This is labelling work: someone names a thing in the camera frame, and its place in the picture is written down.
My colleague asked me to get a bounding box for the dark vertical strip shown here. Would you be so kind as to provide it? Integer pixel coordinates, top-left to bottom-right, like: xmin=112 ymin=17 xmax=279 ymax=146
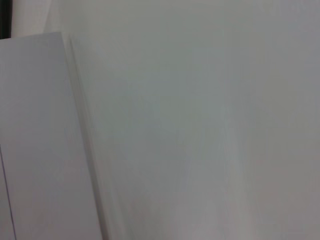
xmin=0 ymin=0 xmax=13 ymax=40

